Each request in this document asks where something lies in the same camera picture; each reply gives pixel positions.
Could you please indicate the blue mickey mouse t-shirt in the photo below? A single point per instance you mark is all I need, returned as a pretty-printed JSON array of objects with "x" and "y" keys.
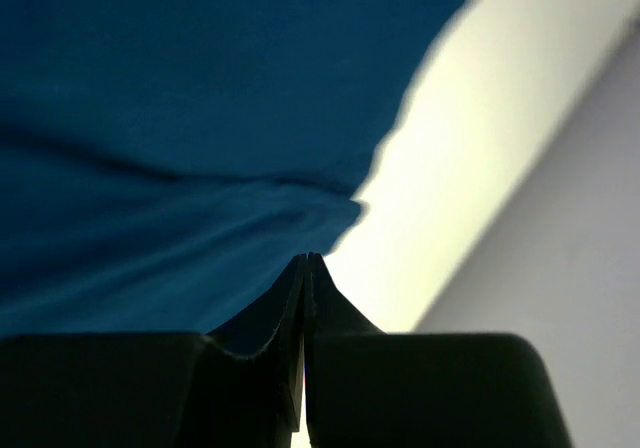
[{"x": 163, "y": 160}]

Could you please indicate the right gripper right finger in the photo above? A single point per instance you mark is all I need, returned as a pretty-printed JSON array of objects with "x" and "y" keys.
[{"x": 367, "y": 388}]

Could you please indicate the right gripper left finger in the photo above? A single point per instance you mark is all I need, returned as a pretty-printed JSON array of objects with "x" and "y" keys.
[{"x": 239, "y": 386}]

